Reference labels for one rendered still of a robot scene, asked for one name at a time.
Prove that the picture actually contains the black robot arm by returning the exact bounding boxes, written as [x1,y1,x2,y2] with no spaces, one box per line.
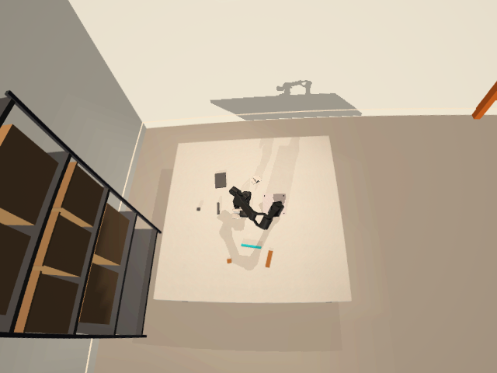
[229,186,284,230]

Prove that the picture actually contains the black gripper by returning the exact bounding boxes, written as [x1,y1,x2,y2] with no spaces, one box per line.
[239,191,252,218]

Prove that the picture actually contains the orange flat bar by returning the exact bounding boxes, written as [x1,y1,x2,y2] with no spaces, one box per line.
[266,250,273,267]

